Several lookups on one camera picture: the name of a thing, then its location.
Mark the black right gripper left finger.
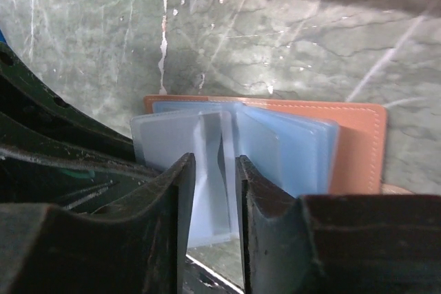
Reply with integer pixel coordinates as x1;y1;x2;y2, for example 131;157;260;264
1;153;196;293

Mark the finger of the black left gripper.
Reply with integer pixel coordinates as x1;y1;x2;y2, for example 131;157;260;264
1;114;160;213
1;43;134;162

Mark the tan leather card holder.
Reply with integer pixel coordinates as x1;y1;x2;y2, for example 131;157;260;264
130;95;404;248

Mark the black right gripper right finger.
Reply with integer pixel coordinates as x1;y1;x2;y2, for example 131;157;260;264
236;156;440;293

